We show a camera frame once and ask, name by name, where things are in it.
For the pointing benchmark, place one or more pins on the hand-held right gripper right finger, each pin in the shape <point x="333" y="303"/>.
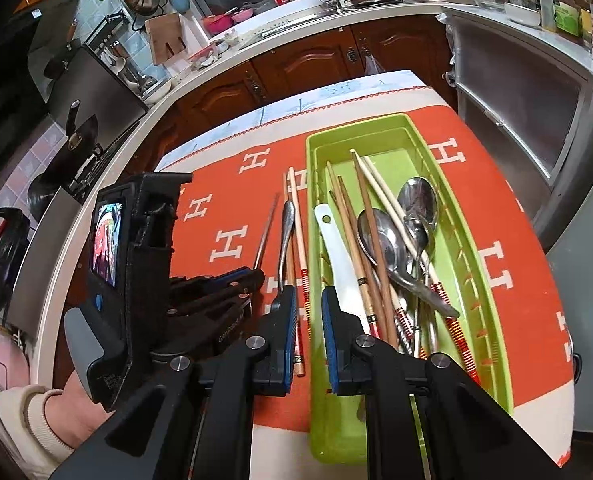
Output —
<point x="329" y="330"/>

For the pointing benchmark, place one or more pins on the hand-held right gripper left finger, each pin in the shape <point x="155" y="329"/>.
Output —
<point x="290" y="320"/>

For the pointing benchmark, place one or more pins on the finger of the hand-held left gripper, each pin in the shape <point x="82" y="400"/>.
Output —
<point x="206" y="322"/>
<point x="216" y="284"/>

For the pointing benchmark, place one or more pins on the white rice paddle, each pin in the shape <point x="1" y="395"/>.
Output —
<point x="336" y="260"/>

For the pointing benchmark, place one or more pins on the chopstick with red patterned end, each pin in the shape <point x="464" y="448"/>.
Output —
<point x="400" y="317"/>

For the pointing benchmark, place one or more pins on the green plastic utensil tray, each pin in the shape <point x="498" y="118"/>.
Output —
<point x="341" y="430"/>

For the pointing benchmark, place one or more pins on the pale chopstick with striped end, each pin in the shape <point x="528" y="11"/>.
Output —
<point x="380" y="180"/>

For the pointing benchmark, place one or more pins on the person's left forearm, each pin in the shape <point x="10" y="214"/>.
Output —
<point x="21" y="420"/>

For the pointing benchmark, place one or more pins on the plain metal chopstick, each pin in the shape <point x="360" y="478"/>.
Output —
<point x="266" y="235"/>

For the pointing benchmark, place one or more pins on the black wok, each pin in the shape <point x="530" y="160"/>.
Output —
<point x="76" y="150"/>

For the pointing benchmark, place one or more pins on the black kettle with red trim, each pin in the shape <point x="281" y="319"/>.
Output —
<point x="4" y="260"/>

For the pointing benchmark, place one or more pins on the dark brown wooden chopstick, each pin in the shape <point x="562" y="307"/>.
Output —
<point x="360" y="185"/>

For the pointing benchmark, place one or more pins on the pink appliance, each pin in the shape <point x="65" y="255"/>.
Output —
<point x="1" y="355"/>

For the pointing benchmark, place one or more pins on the steel stove splash guard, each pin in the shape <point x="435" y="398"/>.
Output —
<point x="101" y="85"/>

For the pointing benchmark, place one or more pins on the orange patterned table mat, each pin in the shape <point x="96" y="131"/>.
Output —
<point x="491" y="200"/>

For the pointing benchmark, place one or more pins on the pale blue tablecloth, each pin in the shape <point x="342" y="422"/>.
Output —
<point x="326" y="95"/>

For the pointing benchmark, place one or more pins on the wooden cutting board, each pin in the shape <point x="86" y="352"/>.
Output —
<point x="165" y="40"/>

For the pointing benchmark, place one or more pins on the black dish rack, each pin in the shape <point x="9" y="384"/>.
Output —
<point x="106" y="35"/>

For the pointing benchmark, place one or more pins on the white cutting board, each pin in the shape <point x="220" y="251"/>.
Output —
<point x="194" y="37"/>

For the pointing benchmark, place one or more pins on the wooden kitchen cabinet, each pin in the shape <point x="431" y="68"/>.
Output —
<point x="301" y="60"/>

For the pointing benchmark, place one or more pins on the pink bowl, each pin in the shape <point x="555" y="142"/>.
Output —
<point x="217" y="24"/>
<point x="242" y="15"/>

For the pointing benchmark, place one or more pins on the blue cup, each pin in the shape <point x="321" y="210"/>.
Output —
<point x="180" y="4"/>

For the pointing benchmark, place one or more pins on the steel sink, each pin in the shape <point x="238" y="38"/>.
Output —
<point x="286" y="27"/>

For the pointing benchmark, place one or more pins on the grey appliance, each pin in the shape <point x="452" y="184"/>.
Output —
<point x="591" y="285"/>

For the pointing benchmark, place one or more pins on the white bowl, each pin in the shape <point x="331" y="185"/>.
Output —
<point x="522" y="15"/>

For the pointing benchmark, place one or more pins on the clear plastic bottle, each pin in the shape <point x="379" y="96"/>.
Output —
<point x="546" y="5"/>

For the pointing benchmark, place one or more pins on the green label bottle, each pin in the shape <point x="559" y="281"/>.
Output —
<point x="569" y="12"/>

